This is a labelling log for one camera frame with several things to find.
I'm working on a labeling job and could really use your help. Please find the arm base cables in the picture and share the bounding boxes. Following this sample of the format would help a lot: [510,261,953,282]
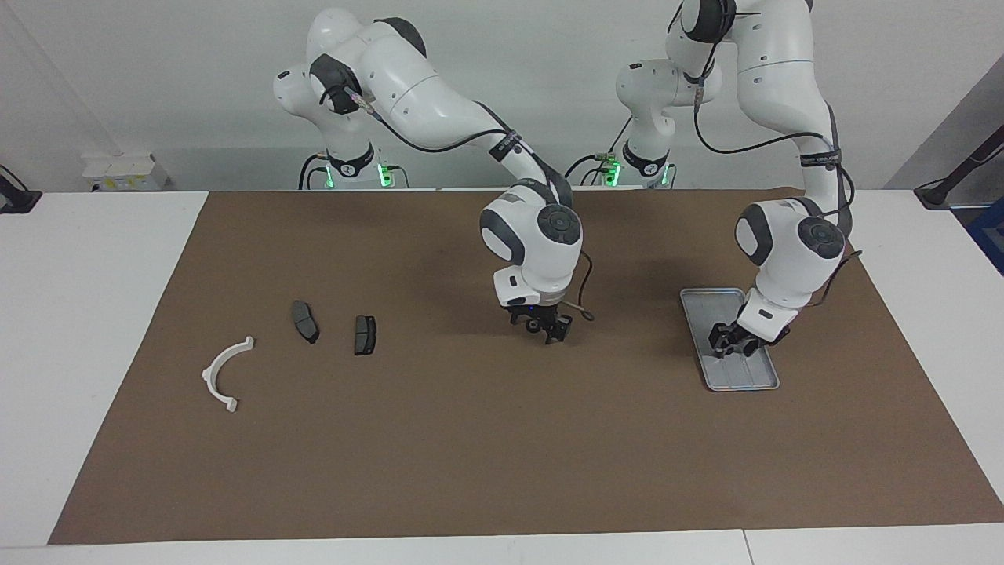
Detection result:
[297,152,410,190]
[560,116,638,188]

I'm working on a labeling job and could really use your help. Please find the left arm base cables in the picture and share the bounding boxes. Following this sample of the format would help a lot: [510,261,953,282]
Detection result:
[560,116,638,188]

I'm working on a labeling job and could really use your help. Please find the black clamp mount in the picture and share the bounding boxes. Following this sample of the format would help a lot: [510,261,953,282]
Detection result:
[0,165,42,214]

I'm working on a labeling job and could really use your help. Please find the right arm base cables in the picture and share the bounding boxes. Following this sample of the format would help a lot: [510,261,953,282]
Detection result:
[297,152,410,190]

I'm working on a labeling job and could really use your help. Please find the white power socket box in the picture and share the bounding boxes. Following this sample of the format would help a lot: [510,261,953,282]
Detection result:
[82,153,170,192]

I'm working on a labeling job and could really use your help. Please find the blue box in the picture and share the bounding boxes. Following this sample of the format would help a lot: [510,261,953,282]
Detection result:
[968,196,1004,276]

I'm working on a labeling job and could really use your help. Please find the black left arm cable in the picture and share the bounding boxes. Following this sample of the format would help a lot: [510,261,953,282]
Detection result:
[667,0,864,308]

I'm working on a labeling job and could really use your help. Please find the brown table mat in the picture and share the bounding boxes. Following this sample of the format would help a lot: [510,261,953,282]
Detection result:
[47,188,1004,546]

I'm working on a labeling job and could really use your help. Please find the curved dark brake pad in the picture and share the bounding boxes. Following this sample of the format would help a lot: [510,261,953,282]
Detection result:
[292,300,320,345]

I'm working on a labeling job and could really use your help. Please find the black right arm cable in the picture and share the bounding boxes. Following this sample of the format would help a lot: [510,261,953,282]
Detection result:
[318,82,595,322]

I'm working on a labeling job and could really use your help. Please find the silver metal tray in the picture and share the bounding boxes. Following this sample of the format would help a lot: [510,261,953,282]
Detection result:
[679,287,780,392]

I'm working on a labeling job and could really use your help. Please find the white curved plastic bracket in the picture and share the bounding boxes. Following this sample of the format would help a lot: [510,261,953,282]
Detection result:
[202,336,256,414]

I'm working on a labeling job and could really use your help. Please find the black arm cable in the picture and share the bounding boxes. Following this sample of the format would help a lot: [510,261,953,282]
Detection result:
[667,0,864,308]
[318,82,595,322]

